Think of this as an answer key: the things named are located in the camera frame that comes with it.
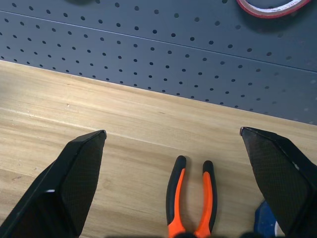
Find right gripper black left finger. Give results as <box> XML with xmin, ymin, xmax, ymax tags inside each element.
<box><xmin>0</xmin><ymin>129</ymin><xmax>107</xmax><ymax>238</ymax></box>

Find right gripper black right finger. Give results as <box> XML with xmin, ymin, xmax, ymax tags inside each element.
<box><xmin>239</xmin><ymin>126</ymin><xmax>317</xmax><ymax>238</ymax></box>

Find blue tape roll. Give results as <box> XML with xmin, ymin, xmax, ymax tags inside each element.
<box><xmin>255</xmin><ymin>200</ymin><xmax>285</xmax><ymax>238</ymax></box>

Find orange and black pliers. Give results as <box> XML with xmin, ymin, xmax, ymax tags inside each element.
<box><xmin>166</xmin><ymin>155</ymin><xmax>218</xmax><ymax>238</ymax></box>

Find grey pegboard panel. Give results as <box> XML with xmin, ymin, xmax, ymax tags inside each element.
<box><xmin>0</xmin><ymin>0</ymin><xmax>317</xmax><ymax>126</ymax></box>

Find red tape roll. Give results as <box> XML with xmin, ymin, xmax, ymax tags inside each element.
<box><xmin>235</xmin><ymin>0</ymin><xmax>312</xmax><ymax>20</ymax></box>

